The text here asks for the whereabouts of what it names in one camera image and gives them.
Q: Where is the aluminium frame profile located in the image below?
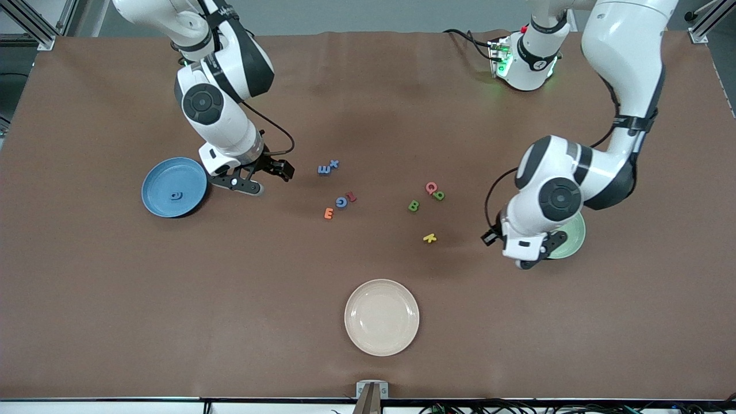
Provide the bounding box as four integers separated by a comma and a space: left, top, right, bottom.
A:
684, 0, 736, 44
0, 0, 78, 51

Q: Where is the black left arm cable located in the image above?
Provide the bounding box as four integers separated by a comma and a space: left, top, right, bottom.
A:
484, 74, 623, 232

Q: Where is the black arm base cable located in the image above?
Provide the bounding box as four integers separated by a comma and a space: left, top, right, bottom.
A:
443, 28, 498, 61

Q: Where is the black cable bundle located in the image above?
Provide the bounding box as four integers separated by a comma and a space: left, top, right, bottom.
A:
420, 398, 736, 414

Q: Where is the grey metal bracket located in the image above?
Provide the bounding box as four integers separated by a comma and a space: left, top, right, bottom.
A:
355, 380, 389, 414

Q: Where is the mint green plate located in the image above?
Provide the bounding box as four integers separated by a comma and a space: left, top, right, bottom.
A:
543, 210, 587, 260

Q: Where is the brown table cover mat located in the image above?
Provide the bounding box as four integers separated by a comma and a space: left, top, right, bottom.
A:
0, 30, 736, 401

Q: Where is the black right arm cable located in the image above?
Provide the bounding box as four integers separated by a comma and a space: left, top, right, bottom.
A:
241, 101, 296, 155

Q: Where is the blue plate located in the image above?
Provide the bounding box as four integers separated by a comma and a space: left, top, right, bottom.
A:
141, 157, 208, 219

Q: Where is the beige plate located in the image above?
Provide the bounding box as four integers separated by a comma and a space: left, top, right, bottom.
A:
344, 279, 420, 357

